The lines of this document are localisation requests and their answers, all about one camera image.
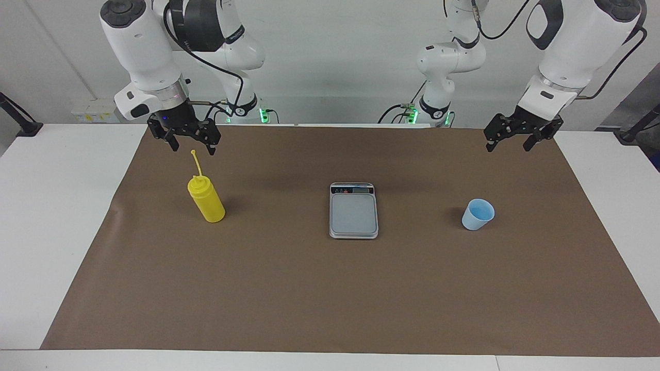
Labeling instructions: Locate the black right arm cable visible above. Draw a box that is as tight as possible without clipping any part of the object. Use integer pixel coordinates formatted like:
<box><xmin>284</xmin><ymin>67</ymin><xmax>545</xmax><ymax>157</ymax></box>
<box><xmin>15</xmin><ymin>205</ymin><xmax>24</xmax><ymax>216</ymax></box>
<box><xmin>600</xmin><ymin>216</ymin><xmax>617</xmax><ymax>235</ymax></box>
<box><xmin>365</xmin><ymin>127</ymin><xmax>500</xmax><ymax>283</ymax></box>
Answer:
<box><xmin>163</xmin><ymin>0</ymin><xmax>245</xmax><ymax>122</ymax></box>

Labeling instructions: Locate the light blue plastic cup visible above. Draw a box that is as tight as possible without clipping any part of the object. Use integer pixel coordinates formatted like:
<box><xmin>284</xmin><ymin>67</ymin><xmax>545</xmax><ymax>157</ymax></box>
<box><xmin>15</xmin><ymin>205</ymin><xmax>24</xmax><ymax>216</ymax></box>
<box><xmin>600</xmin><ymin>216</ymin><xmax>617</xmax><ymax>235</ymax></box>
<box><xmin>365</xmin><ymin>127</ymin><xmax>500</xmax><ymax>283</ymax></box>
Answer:
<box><xmin>461</xmin><ymin>198</ymin><xmax>496</xmax><ymax>231</ymax></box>

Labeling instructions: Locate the black left base cable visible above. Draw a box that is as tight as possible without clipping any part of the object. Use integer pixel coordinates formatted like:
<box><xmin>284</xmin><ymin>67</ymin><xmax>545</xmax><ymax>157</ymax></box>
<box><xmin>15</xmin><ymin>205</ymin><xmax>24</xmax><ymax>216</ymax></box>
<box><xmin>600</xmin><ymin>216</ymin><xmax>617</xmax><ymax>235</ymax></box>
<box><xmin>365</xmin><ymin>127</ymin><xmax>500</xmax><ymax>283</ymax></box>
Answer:
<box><xmin>378</xmin><ymin>80</ymin><xmax>428</xmax><ymax>124</ymax></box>

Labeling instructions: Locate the silver digital kitchen scale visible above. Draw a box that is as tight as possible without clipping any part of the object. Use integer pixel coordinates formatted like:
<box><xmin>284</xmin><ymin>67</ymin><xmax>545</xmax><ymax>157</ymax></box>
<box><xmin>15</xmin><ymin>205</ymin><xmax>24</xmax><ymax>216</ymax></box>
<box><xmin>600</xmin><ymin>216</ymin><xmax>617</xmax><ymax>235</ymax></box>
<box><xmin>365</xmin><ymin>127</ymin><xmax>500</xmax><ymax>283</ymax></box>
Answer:
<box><xmin>329</xmin><ymin>182</ymin><xmax>379</xmax><ymax>240</ymax></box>

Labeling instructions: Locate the yellow squeeze bottle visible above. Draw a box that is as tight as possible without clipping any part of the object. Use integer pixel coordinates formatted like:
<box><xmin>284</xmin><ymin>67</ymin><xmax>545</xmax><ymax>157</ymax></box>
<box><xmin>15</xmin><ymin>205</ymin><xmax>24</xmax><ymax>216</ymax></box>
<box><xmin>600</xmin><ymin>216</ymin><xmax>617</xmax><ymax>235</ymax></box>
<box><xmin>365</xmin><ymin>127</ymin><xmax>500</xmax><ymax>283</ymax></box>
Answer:
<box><xmin>187</xmin><ymin>149</ymin><xmax>226</xmax><ymax>223</ymax></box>

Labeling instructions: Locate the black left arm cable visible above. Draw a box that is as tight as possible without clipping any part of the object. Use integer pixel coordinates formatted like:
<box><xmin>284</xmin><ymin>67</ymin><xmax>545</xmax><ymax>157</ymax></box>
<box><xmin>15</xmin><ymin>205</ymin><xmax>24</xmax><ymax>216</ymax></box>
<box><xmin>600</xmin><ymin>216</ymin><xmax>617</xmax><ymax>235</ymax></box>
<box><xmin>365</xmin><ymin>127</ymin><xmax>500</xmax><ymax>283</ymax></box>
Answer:
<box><xmin>470</xmin><ymin>0</ymin><xmax>648</xmax><ymax>99</ymax></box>

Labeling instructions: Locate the black base cable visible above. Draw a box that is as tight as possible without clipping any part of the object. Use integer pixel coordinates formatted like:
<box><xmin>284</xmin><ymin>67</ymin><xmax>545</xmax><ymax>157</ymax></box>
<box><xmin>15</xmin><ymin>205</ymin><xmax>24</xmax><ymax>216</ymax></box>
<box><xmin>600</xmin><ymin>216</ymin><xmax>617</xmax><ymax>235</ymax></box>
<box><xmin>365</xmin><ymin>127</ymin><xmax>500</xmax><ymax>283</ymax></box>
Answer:
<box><xmin>378</xmin><ymin>80</ymin><xmax>428</xmax><ymax>124</ymax></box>
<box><xmin>204</xmin><ymin>100</ymin><xmax>230</xmax><ymax>124</ymax></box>

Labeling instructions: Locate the black right base cable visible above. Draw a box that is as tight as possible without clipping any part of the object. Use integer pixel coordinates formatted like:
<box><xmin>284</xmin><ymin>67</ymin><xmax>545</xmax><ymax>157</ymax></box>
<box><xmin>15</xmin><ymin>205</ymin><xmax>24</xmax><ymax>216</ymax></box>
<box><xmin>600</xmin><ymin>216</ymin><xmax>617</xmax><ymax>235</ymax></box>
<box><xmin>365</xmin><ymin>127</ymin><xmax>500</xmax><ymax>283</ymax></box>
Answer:
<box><xmin>204</xmin><ymin>100</ymin><xmax>230</xmax><ymax>124</ymax></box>

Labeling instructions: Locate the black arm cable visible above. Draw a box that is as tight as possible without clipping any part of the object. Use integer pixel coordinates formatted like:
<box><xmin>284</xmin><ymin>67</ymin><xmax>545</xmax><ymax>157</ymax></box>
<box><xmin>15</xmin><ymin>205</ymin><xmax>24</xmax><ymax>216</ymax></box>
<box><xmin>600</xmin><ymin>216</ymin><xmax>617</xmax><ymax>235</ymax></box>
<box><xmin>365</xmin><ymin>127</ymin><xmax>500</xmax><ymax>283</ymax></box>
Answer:
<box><xmin>163</xmin><ymin>0</ymin><xmax>245</xmax><ymax>122</ymax></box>
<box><xmin>470</xmin><ymin>0</ymin><xmax>648</xmax><ymax>99</ymax></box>

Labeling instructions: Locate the white wall socket box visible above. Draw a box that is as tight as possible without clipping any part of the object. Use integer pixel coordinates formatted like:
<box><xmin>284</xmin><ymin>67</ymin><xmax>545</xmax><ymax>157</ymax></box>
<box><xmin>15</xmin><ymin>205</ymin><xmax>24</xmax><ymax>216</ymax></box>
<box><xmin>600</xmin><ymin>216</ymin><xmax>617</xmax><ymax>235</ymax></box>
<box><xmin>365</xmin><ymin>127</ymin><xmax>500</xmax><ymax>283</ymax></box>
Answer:
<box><xmin>71</xmin><ymin>99</ymin><xmax>120</xmax><ymax>123</ymax></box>

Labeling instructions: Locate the black clamp stand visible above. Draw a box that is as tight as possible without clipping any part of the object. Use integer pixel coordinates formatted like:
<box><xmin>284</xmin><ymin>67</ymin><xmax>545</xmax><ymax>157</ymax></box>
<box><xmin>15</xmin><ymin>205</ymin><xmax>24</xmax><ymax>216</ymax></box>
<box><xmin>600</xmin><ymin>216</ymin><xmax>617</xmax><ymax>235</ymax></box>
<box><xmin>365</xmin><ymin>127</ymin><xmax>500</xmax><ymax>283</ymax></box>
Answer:
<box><xmin>0</xmin><ymin>92</ymin><xmax>43</xmax><ymax>137</ymax></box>
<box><xmin>614</xmin><ymin>103</ymin><xmax>660</xmax><ymax>145</ymax></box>

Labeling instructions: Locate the brown paper table mat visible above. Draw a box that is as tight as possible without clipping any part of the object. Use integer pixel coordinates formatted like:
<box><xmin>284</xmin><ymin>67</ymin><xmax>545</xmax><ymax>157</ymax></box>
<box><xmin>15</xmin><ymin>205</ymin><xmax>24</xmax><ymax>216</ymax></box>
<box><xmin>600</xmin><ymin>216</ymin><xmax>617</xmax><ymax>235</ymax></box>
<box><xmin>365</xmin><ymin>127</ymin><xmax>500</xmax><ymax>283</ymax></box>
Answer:
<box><xmin>40</xmin><ymin>124</ymin><xmax>660</xmax><ymax>357</ymax></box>

